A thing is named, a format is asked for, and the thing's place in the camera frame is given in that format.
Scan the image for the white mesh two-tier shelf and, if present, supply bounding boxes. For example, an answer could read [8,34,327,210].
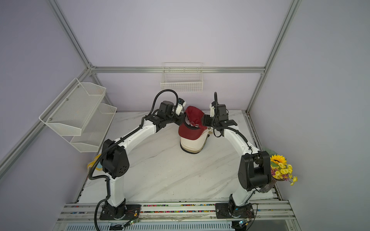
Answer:
[39,79,117,153]

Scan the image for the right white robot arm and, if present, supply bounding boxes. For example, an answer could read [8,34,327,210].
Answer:
[202,102,272,219]

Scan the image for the aluminium frame rails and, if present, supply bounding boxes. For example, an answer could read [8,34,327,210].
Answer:
[0,0,303,180]

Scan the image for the white wire wall basket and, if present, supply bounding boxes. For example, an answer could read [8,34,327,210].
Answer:
[161,62,203,92]

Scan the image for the yellow object behind arm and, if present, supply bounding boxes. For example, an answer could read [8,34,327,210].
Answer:
[87,157,102,171]

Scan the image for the sunflower bouquet in vase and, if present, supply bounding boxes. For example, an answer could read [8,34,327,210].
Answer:
[260,148,298,193]

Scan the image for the beige baseball cap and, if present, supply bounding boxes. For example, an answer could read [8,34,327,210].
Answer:
[180,138,207,154]

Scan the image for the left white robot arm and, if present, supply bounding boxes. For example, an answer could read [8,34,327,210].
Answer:
[100,98,186,220]

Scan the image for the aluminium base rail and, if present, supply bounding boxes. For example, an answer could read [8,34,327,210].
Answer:
[57,200,296,223]

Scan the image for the white baseball cap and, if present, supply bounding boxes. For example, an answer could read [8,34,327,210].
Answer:
[180,130,210,153]

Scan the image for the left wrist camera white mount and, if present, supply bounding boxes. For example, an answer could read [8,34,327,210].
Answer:
[175,98,186,115]

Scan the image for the dark red baseball cap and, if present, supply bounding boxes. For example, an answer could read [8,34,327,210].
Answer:
[178,106,208,141]

